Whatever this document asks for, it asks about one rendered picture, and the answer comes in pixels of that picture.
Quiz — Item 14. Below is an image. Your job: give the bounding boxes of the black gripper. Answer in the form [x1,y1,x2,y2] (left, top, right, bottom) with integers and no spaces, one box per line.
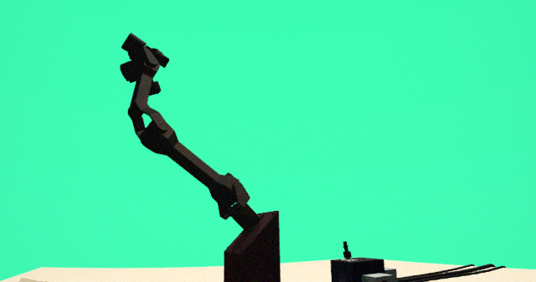
[127,52,162,96]

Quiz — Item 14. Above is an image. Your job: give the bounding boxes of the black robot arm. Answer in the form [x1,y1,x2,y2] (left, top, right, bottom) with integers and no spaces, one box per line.
[120,33,265,234]

